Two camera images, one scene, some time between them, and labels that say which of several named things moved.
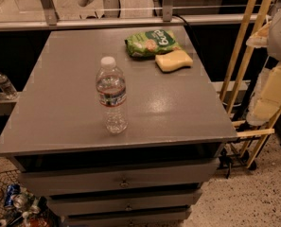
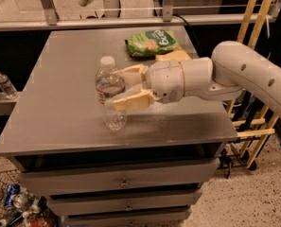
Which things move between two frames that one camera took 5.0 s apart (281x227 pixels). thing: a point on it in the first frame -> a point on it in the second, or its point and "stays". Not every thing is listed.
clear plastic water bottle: [111, 89] stays
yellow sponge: [172, 61] stays
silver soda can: [21, 200] stays
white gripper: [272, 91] -> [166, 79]
